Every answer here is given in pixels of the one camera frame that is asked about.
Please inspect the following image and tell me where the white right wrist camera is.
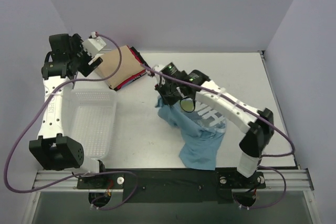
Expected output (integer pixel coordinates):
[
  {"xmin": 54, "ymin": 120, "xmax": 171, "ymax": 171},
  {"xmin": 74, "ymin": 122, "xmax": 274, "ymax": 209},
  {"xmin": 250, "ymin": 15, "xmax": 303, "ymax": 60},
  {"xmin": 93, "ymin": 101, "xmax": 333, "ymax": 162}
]
[{"xmin": 151, "ymin": 63, "xmax": 166, "ymax": 86}]

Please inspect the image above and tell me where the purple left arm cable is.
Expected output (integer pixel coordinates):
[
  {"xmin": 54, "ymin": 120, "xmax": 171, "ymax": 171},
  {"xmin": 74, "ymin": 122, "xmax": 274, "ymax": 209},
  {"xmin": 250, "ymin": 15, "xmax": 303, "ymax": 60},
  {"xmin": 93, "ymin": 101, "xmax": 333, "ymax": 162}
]
[{"xmin": 5, "ymin": 32, "xmax": 139, "ymax": 211}]

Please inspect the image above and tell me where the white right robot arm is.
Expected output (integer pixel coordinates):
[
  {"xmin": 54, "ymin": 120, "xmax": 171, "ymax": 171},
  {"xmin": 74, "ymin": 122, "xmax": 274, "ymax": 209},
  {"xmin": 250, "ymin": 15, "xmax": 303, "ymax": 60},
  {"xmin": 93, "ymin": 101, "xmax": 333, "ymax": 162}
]
[{"xmin": 153, "ymin": 63, "xmax": 274, "ymax": 187}]

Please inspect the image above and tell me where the red folded t shirt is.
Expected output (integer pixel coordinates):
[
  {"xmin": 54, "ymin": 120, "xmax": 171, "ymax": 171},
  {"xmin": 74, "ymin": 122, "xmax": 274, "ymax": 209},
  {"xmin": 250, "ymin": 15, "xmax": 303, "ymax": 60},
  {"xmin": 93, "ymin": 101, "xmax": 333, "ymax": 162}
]
[{"xmin": 115, "ymin": 47, "xmax": 147, "ymax": 91}]

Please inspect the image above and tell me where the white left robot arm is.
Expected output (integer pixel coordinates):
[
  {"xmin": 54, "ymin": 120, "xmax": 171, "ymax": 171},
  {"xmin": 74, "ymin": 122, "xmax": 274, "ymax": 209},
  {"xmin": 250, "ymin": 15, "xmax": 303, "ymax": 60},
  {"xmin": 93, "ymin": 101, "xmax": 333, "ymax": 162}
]
[{"xmin": 29, "ymin": 32, "xmax": 108, "ymax": 188}]

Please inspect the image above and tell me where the light blue t shirt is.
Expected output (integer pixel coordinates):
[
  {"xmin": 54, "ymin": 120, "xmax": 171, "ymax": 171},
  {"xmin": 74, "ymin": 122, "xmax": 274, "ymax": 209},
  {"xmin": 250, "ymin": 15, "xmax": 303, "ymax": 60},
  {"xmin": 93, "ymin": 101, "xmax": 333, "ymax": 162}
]
[{"xmin": 155, "ymin": 97, "xmax": 227, "ymax": 170}]

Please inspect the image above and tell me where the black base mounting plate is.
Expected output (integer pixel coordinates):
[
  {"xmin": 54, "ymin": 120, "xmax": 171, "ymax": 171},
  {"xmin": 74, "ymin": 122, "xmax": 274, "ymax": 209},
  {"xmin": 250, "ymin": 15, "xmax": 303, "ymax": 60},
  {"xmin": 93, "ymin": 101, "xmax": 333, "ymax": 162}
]
[{"xmin": 77, "ymin": 167, "xmax": 266, "ymax": 204}]

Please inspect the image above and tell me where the aluminium front rail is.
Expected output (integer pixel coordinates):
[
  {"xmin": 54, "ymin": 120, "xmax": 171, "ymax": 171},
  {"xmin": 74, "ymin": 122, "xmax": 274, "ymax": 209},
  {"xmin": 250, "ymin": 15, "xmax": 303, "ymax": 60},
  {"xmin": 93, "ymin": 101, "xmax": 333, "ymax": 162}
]
[{"xmin": 31, "ymin": 170, "xmax": 90, "ymax": 193}]

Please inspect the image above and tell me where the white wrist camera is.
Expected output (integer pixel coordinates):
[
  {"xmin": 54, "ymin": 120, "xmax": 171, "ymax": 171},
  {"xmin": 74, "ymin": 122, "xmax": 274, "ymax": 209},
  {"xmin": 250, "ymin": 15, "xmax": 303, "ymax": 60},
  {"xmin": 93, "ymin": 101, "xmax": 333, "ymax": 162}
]
[
  {"xmin": 151, "ymin": 63, "xmax": 166, "ymax": 86},
  {"xmin": 81, "ymin": 31, "xmax": 107, "ymax": 58}
]

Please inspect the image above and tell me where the black folded t shirt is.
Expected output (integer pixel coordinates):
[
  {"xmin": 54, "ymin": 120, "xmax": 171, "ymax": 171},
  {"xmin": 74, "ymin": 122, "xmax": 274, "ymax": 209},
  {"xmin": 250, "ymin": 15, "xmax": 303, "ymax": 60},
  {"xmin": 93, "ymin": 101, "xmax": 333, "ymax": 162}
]
[{"xmin": 108, "ymin": 45, "xmax": 149, "ymax": 91}]

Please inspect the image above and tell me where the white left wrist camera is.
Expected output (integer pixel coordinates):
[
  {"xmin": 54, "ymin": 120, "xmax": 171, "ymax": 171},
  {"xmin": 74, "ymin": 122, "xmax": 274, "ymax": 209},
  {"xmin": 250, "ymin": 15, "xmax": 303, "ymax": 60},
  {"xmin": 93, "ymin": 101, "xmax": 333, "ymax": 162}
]
[{"xmin": 81, "ymin": 31, "xmax": 107, "ymax": 58}]

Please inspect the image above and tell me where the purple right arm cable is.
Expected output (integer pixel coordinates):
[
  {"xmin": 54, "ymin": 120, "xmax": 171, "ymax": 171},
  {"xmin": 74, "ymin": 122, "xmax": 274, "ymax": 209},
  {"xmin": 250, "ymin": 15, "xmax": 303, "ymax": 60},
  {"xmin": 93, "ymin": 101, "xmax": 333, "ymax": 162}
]
[{"xmin": 141, "ymin": 63, "xmax": 295, "ymax": 211}]

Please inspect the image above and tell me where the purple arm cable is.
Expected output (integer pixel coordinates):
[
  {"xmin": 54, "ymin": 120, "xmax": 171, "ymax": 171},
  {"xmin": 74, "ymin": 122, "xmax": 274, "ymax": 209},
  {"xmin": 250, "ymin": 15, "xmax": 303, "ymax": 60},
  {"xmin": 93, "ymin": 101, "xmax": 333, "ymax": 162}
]
[
  {"xmin": 141, "ymin": 63, "xmax": 295, "ymax": 211},
  {"xmin": 5, "ymin": 32, "xmax": 139, "ymax": 211}
]

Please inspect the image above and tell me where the beige folded t shirt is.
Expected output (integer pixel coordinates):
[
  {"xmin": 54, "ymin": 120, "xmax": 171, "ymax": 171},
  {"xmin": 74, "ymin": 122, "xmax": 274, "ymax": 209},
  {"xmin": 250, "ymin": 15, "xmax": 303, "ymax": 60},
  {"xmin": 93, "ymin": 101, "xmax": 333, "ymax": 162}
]
[{"xmin": 95, "ymin": 45, "xmax": 146, "ymax": 91}]

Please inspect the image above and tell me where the white perforated plastic basket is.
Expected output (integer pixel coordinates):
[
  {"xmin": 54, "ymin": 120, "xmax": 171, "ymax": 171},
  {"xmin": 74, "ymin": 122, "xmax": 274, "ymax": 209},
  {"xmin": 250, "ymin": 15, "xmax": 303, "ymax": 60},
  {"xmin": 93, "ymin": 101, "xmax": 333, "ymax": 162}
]
[{"xmin": 68, "ymin": 89, "xmax": 118, "ymax": 160}]

